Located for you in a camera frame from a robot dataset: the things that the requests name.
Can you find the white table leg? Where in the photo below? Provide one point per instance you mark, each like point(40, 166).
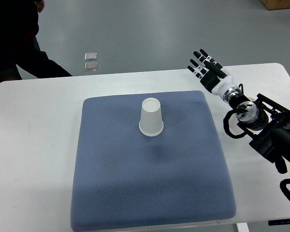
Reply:
point(242, 227)

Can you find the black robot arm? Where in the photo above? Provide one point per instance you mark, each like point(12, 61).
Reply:
point(266, 122)

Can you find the metal floor plate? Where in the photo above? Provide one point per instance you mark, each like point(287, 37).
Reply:
point(90, 56)
point(91, 66)

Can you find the white paper cup on mat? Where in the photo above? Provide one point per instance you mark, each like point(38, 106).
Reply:
point(151, 123)

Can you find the lower metal floor plate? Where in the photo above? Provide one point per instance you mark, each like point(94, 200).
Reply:
point(91, 66)

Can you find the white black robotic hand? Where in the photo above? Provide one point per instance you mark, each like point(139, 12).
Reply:
point(212, 78)

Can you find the upper metal floor plate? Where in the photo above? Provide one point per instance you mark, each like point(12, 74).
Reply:
point(90, 56)

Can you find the blue textured cushion mat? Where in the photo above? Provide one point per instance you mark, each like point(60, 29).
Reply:
point(124, 179)

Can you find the brown cardboard box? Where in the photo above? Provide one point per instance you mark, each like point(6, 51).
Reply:
point(276, 4)

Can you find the black desk control panel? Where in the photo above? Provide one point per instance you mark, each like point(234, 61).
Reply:
point(279, 222)

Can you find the white paper cup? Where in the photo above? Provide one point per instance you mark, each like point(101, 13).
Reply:
point(246, 113)
point(151, 123)

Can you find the person in dark clothes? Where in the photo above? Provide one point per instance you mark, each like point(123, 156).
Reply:
point(19, 47)

